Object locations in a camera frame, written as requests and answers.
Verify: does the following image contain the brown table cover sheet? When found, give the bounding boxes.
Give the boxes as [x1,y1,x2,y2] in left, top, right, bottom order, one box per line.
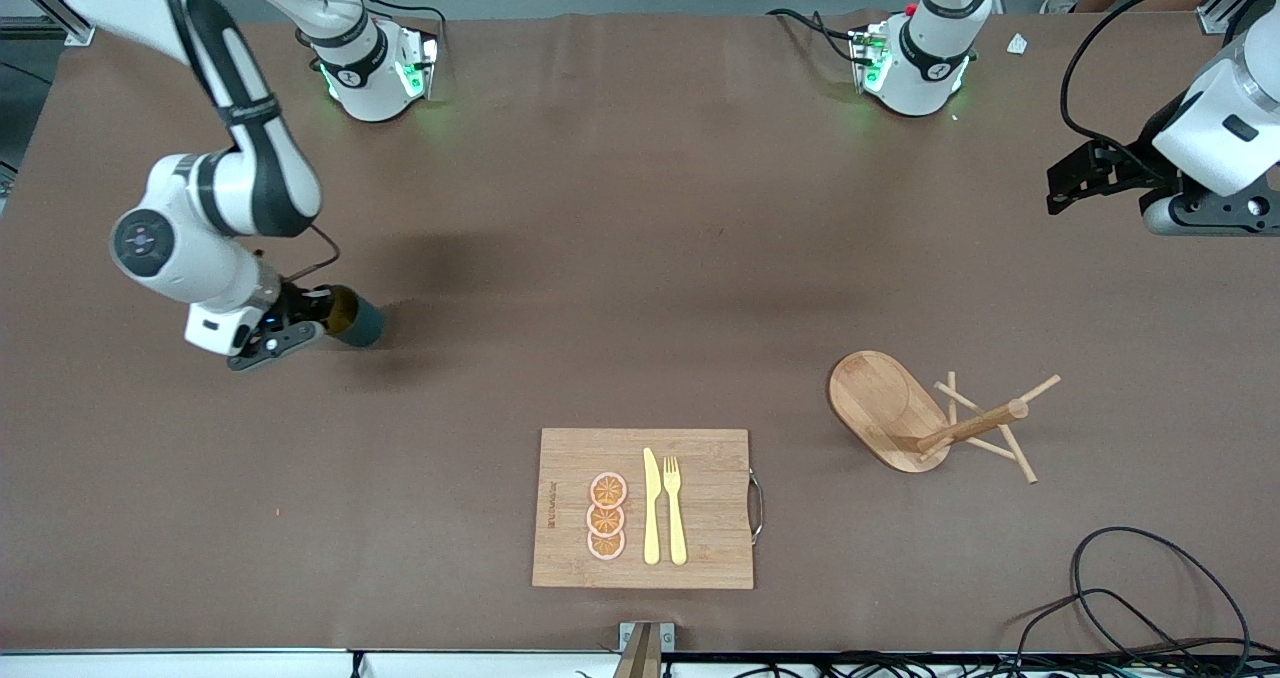
[0,10,1280,655]

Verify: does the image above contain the yellow plastic fork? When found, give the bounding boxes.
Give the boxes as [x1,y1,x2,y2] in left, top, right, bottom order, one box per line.
[663,456,689,567]

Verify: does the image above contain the black left base cable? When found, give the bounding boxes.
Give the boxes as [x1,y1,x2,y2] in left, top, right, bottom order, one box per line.
[768,8,863,64]

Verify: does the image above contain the metal edge bracket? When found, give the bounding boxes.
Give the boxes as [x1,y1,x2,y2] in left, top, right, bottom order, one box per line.
[620,622,675,678]

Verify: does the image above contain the black right base cable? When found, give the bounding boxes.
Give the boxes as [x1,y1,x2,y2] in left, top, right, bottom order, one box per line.
[310,0,448,59]

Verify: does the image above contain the dark green cup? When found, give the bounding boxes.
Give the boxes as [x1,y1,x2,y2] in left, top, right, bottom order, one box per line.
[325,286,387,349]

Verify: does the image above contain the black cables along table edge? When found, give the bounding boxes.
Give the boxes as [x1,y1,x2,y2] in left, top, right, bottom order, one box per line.
[575,650,1280,678]

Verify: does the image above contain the wooden cup rack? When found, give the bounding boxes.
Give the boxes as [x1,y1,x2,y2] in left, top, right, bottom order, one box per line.
[828,350,1061,486]

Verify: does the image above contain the black looped cable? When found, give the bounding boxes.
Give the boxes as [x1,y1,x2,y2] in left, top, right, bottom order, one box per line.
[1072,526,1251,659]
[1015,588,1211,678]

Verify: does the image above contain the aluminium frame profile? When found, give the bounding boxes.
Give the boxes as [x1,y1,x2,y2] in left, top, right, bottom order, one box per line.
[0,0,98,47]
[1197,0,1269,35]

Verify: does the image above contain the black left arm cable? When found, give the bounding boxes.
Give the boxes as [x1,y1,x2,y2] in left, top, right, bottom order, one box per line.
[1060,0,1256,161]

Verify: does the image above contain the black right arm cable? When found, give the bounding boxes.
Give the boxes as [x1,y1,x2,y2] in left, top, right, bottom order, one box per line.
[255,223,342,289]

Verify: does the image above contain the wooden cutting board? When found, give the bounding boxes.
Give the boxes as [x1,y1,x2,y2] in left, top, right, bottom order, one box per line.
[532,428,766,591]

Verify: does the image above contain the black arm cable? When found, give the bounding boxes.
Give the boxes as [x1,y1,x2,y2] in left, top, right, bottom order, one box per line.
[1060,0,1256,161]
[255,223,342,289]

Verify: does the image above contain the yellow plastic knife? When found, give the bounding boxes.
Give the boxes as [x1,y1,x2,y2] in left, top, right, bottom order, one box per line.
[643,447,662,566]

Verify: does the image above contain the black base cable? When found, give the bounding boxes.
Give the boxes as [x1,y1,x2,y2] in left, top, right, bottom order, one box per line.
[768,8,863,64]
[310,0,448,59]

